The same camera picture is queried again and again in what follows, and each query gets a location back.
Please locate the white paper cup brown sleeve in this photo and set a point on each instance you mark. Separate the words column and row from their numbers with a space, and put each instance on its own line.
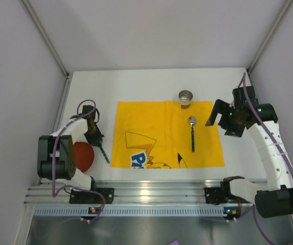
column 185, row 99

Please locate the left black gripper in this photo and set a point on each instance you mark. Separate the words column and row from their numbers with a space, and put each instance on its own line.
column 96, row 137

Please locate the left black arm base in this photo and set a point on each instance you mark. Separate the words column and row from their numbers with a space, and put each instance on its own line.
column 83, row 197

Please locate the spoon with green handle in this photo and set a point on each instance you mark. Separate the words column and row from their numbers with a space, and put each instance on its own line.
column 192, row 122

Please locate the yellow printed cloth mat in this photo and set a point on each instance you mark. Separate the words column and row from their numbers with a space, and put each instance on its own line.
column 157, row 135

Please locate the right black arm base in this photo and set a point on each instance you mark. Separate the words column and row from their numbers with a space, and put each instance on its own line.
column 222, row 194

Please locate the red round plate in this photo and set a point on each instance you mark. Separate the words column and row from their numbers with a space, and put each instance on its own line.
column 84, row 155

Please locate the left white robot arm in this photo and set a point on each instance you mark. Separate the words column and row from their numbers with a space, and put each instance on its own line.
column 56, row 157

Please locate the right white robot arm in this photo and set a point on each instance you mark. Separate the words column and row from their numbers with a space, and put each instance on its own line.
column 261, row 121

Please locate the aluminium mounting rail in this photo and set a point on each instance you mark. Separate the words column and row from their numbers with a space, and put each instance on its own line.
column 132, row 193

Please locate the fork with green handle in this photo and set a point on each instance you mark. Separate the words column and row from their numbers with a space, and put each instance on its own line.
column 104, row 153

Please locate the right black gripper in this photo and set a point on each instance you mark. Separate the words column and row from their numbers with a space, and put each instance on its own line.
column 225, row 120

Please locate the slotted grey cable duct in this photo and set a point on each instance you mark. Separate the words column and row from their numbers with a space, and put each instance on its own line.
column 123, row 211

